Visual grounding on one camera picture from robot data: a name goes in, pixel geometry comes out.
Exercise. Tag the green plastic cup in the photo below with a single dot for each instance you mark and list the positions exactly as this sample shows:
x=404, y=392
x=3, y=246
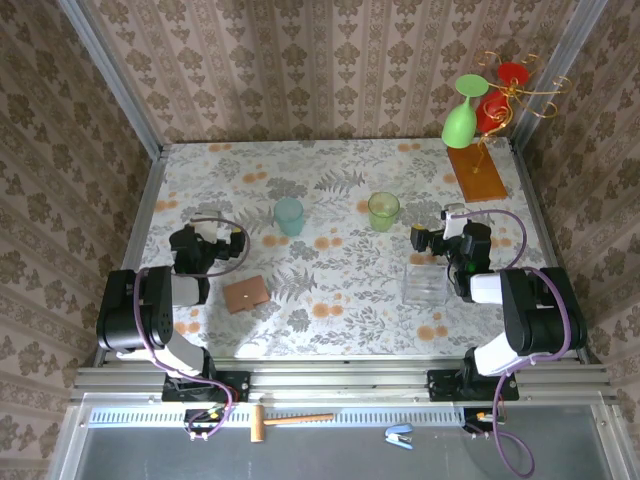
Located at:
x=383, y=212

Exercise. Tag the aluminium table side rail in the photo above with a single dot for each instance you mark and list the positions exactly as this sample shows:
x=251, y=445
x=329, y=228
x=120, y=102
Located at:
x=133, y=250
x=534, y=200

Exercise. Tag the slotted metal strip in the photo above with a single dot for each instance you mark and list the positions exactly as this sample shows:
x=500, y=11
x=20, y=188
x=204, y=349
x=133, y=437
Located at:
x=370, y=416

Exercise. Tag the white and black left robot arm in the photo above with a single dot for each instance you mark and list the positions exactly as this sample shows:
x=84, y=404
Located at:
x=150, y=320

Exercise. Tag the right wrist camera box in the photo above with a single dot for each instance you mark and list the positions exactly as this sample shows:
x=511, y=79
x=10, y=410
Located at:
x=455, y=225

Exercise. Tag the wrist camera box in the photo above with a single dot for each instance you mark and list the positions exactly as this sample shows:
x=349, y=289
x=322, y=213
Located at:
x=206, y=227
x=455, y=225

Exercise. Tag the blue stapler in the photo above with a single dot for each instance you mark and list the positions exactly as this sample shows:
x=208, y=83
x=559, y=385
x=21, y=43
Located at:
x=400, y=432

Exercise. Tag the clear acrylic box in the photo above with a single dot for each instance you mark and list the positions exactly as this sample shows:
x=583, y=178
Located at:
x=425, y=287

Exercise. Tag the wooden mallet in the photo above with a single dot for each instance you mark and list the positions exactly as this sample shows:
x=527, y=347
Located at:
x=258, y=425

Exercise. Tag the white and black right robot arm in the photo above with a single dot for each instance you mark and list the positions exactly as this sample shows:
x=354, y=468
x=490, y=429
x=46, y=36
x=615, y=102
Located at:
x=540, y=320

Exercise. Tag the aluminium frame cross rail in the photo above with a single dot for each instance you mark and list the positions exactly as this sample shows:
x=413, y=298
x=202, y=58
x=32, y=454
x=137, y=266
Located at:
x=340, y=380

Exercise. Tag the tan leather card holder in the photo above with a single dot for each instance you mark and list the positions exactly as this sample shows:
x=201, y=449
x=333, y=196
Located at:
x=246, y=295

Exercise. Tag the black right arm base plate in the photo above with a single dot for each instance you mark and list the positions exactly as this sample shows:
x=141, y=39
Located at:
x=440, y=387

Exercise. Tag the grey metal shelf sheet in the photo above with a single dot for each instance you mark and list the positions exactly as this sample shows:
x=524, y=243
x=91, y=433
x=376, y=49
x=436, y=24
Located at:
x=325, y=460

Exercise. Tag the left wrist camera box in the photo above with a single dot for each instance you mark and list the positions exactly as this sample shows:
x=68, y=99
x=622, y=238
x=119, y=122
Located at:
x=206, y=227

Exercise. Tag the teal plastic cup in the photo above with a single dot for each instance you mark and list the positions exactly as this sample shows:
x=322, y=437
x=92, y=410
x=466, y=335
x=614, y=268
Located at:
x=288, y=217

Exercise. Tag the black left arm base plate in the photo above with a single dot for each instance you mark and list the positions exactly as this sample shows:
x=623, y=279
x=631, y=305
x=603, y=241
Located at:
x=240, y=385

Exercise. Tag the aluminium upright post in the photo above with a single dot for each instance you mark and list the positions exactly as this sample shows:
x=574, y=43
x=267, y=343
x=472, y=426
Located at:
x=579, y=30
x=113, y=75

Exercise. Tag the green wine glass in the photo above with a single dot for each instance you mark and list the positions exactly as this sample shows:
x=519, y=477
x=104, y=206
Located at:
x=460, y=127

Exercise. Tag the red wine glass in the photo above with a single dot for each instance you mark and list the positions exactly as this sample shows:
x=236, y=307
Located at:
x=487, y=117

